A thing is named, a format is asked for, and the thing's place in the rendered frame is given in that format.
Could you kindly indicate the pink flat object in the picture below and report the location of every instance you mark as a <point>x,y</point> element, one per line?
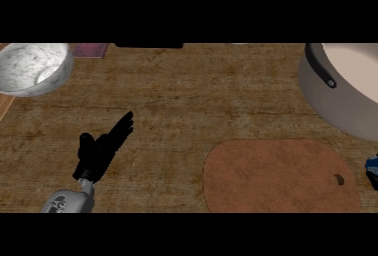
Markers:
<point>89,50</point>

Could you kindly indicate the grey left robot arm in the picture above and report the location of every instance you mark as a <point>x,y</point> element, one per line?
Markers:
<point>74,200</point>

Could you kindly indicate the blue can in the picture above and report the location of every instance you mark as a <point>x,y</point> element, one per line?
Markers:
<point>372,171</point>

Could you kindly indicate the white marble bowl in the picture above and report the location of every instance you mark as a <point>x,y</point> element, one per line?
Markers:
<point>30,68</point>

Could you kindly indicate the black flat appliance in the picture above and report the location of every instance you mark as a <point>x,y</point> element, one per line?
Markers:
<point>150,45</point>

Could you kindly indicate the brown wooden cutting board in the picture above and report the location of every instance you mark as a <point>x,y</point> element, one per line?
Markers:
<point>278,176</point>

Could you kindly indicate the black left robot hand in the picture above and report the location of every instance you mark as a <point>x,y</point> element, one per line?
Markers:
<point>101,150</point>

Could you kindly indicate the grey pot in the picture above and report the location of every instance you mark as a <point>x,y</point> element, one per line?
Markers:
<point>340,86</point>

